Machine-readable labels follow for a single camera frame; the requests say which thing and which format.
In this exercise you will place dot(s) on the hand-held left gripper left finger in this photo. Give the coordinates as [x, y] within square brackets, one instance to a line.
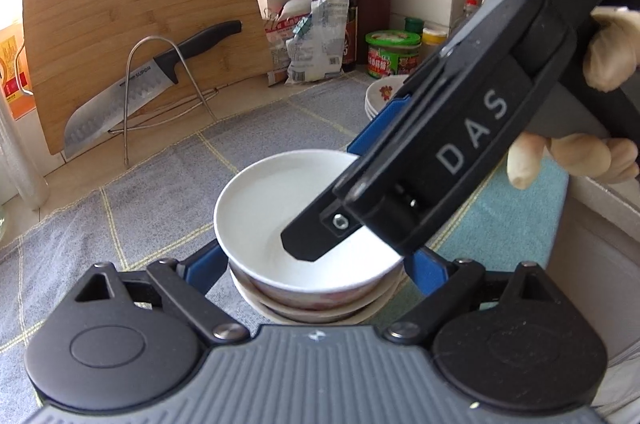
[207, 266]

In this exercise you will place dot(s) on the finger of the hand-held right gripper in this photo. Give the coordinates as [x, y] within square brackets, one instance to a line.
[315, 239]
[380, 123]

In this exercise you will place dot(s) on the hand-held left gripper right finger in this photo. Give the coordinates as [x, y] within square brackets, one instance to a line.
[430, 269]

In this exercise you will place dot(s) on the person's right hand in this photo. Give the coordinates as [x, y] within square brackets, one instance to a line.
[580, 156]

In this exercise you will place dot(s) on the red-label jar green lid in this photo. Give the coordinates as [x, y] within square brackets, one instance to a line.
[392, 58]

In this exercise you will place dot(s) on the grey and teal cloth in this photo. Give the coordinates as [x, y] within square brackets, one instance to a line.
[150, 204]

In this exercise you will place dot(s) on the yellow-lid jar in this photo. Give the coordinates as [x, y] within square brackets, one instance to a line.
[432, 43]

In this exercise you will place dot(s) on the white printed bag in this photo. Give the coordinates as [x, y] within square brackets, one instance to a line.
[320, 48]

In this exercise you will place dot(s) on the green-capped bottle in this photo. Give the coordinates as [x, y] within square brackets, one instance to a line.
[414, 24]

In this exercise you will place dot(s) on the brown knife block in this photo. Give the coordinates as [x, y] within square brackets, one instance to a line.
[372, 3]

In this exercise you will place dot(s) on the clear bottle red cap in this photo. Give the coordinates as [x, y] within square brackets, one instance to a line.
[467, 16]

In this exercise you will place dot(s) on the red and white bag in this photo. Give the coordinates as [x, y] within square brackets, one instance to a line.
[277, 33]

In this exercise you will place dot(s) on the clear plastic wrap roll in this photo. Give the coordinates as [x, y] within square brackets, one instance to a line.
[25, 168]

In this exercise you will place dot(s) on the orange oil bottle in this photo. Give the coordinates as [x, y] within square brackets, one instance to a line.
[15, 93]

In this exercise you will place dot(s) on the bamboo cutting board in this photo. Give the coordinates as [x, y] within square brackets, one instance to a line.
[125, 3]

